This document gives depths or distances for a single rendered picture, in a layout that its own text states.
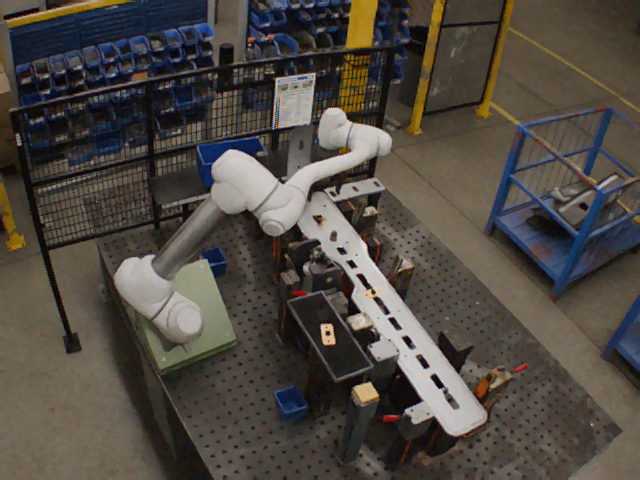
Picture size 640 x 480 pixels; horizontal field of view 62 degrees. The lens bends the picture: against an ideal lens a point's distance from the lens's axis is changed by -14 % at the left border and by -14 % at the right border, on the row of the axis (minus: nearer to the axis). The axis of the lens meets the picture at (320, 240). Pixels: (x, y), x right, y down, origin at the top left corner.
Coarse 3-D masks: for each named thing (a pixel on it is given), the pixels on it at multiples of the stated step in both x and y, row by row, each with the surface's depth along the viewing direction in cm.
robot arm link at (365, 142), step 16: (352, 128) 235; (368, 128) 235; (352, 144) 233; (368, 144) 230; (384, 144) 233; (336, 160) 221; (352, 160) 224; (304, 176) 211; (320, 176) 217; (304, 192) 205
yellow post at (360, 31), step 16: (352, 0) 280; (368, 0) 274; (352, 16) 284; (368, 16) 281; (352, 32) 289; (368, 32) 287; (352, 64) 297; (368, 64) 301; (352, 80) 303; (352, 96) 310
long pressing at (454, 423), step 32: (320, 192) 288; (320, 224) 270; (352, 256) 257; (384, 288) 245; (384, 320) 232; (416, 320) 234; (416, 352) 221; (416, 384) 210; (448, 384) 211; (448, 416) 200; (480, 416) 201
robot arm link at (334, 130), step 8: (328, 112) 234; (336, 112) 234; (328, 120) 233; (336, 120) 233; (344, 120) 235; (320, 128) 238; (328, 128) 235; (336, 128) 235; (344, 128) 235; (320, 136) 240; (328, 136) 237; (336, 136) 236; (344, 136) 235; (320, 144) 243; (328, 144) 240; (336, 144) 239; (344, 144) 238
